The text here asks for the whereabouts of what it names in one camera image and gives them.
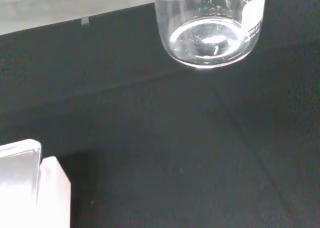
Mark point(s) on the white electronic balance steel pan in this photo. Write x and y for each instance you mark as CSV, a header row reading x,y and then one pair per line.
x,y
22,188

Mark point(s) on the grey tape piece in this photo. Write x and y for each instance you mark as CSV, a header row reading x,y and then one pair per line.
x,y
85,20

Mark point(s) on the black bench cloth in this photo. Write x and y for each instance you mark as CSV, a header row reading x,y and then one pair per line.
x,y
175,137

